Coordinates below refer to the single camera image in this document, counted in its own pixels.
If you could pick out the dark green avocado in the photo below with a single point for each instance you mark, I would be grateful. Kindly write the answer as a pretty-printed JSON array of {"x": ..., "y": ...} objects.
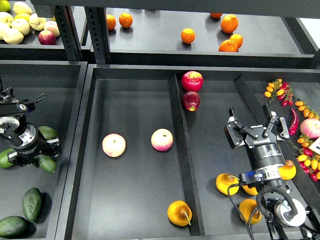
[
  {"x": 32, "y": 204},
  {"x": 13, "y": 226}
]

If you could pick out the dark red apple on shelf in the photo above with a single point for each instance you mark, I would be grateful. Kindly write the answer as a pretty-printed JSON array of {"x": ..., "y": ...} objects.
[{"x": 47, "y": 37}]

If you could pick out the black upper shelf tray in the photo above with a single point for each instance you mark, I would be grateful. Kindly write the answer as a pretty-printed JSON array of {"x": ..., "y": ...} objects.
[{"x": 155, "y": 39}]

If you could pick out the pale peach on shelf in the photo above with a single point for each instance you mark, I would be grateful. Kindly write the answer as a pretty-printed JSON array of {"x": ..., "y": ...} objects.
[{"x": 52, "y": 26}]

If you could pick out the orange right small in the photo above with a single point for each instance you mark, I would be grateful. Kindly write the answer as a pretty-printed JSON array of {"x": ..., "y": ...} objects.
[{"x": 238, "y": 39}]

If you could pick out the orange partly hidden top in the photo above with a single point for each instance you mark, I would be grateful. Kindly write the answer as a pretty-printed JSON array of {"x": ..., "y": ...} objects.
[{"x": 215, "y": 15}]

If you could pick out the dark green avocado bottom left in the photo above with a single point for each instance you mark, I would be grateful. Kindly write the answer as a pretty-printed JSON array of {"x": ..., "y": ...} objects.
[{"x": 13, "y": 226}]

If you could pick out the orange front right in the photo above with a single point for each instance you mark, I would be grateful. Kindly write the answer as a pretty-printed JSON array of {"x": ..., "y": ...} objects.
[{"x": 228, "y": 45}]

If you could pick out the black perforated post left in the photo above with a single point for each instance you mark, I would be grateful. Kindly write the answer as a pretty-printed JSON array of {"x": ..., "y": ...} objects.
[{"x": 68, "y": 33}]

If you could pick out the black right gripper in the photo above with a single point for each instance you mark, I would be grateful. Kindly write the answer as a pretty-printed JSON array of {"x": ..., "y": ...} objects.
[{"x": 264, "y": 153}]

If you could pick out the cherry tomato bunch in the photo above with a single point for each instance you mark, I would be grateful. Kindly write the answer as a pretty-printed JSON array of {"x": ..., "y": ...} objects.
[
  {"x": 308, "y": 159},
  {"x": 281, "y": 91}
]

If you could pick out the black centre divided tray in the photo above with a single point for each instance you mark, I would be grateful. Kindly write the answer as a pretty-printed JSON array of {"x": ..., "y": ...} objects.
[{"x": 127, "y": 197}]

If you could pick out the yellow pear pile front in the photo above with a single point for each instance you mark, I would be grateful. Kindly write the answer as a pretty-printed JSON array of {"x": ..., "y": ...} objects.
[{"x": 13, "y": 36}]

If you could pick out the orange middle shelf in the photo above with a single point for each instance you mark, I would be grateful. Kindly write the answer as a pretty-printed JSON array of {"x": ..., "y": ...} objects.
[{"x": 187, "y": 35}]

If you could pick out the dark green avocado lower left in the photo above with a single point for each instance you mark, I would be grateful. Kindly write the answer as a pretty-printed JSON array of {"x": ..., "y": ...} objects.
[{"x": 32, "y": 204}]

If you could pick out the cherry tomato bunch lower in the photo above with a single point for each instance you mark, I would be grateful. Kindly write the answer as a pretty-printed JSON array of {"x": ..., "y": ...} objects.
[{"x": 308, "y": 159}]

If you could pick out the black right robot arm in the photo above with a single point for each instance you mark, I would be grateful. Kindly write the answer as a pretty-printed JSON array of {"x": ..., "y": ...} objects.
[{"x": 273, "y": 198}]

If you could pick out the black left tray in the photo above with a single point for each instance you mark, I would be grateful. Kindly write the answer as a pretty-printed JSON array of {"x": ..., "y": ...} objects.
[{"x": 63, "y": 82}]

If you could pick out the bright green avocado left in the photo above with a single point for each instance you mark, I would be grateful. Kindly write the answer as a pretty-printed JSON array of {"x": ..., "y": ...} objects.
[{"x": 4, "y": 159}]

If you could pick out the dark red apple lower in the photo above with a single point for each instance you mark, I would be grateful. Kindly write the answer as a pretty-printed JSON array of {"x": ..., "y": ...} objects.
[{"x": 191, "y": 101}]

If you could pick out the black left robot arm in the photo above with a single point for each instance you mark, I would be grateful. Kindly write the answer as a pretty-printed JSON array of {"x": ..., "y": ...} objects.
[{"x": 13, "y": 112}]

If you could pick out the large orange upper right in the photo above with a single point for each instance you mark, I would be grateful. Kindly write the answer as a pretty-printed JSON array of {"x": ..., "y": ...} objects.
[{"x": 229, "y": 23}]

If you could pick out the red apple upper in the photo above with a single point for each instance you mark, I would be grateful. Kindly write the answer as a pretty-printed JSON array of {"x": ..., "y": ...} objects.
[{"x": 192, "y": 81}]

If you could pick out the pink apple right edge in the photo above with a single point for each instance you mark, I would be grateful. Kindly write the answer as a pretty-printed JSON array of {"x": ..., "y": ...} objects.
[{"x": 311, "y": 128}]

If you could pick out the red chili pepper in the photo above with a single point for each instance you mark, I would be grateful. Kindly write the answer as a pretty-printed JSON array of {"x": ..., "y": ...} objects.
[{"x": 294, "y": 123}]

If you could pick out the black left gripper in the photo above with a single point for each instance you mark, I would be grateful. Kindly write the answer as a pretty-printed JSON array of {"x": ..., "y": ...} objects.
[{"x": 29, "y": 144}]

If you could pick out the white label card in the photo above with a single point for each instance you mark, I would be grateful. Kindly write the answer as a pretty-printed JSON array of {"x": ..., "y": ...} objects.
[{"x": 315, "y": 146}]

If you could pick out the pink apple centre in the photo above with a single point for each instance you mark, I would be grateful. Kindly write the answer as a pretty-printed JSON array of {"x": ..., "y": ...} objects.
[{"x": 162, "y": 139}]

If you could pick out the cherry tomato bunch upper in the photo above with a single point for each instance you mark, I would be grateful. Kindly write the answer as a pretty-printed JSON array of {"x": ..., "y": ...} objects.
[{"x": 281, "y": 91}]

